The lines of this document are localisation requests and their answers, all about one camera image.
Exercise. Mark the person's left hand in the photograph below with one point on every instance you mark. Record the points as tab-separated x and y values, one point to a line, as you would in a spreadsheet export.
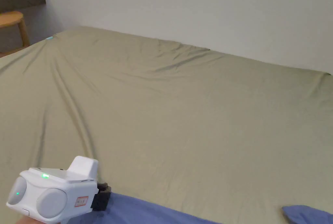
27	220

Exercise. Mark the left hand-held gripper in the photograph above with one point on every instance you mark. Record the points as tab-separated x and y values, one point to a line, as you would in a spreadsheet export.
59	195

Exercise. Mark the bed with beige sheet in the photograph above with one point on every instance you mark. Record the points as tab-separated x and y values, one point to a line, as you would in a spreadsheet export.
166	114

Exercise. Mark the blue shirt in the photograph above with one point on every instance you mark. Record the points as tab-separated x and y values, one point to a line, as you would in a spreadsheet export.
145	212

